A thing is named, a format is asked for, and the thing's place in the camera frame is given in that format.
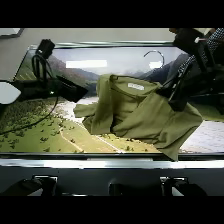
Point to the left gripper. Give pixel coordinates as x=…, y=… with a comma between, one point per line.
x=71, y=89

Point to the olive green shirt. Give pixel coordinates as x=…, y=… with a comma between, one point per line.
x=140, y=113

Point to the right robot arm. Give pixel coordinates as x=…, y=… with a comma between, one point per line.
x=200, y=70

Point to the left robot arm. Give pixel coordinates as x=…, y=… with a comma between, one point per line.
x=30, y=91

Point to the silver frame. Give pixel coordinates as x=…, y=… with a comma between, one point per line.
x=110, y=164

